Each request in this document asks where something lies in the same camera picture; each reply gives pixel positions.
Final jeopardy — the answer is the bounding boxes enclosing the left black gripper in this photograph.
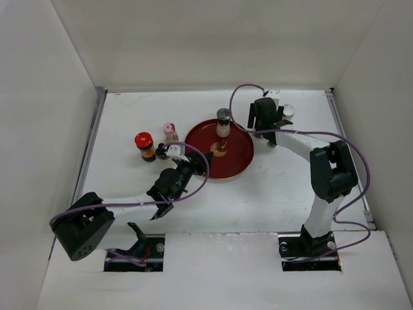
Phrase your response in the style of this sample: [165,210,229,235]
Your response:
[172,150,212,201]

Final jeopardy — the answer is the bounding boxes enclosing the tall silver lid bottle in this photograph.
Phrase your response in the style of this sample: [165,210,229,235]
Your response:
[279,105,295,121]

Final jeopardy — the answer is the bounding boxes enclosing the pink cap spice bottle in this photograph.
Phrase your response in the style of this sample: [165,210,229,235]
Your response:
[163,123,179,143]

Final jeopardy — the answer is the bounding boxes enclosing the clear cap grinder bottle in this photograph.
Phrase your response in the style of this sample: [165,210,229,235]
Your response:
[216,108,230,138]

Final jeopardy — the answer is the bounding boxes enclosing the red lid sauce jar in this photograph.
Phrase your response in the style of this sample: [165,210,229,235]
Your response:
[134,132,156,162]

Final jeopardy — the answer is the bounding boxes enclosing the black cap white bottle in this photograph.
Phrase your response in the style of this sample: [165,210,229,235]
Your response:
[156,143,169,161]

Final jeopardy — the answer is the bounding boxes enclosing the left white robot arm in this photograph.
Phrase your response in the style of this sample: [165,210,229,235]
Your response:
[49,149,213,262]

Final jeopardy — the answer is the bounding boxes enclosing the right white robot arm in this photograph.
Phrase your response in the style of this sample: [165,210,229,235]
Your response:
[247,98,358,258]

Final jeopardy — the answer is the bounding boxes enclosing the red round tray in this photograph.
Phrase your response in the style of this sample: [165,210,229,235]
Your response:
[185,119,254,180]

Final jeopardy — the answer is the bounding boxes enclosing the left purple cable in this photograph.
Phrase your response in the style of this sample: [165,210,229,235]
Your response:
[50,141,210,267]

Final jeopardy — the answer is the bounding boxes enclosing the purple cable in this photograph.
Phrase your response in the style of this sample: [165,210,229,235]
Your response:
[228,83,372,262]
[50,141,210,267]

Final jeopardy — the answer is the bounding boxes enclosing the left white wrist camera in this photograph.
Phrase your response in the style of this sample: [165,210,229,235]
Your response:
[166,144,189,162]

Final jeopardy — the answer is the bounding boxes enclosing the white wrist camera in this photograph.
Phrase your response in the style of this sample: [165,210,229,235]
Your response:
[166,144,189,162]
[263,89,280,106]

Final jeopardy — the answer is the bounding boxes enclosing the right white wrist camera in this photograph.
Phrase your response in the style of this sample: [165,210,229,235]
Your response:
[263,89,280,106]

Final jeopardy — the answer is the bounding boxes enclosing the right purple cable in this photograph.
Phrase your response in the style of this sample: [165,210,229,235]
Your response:
[228,83,372,262]

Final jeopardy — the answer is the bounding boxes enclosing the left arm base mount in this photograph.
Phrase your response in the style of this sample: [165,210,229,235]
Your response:
[103,222,166,273]

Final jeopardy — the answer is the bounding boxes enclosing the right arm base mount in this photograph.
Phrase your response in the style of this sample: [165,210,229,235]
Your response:
[278,233,341,272]

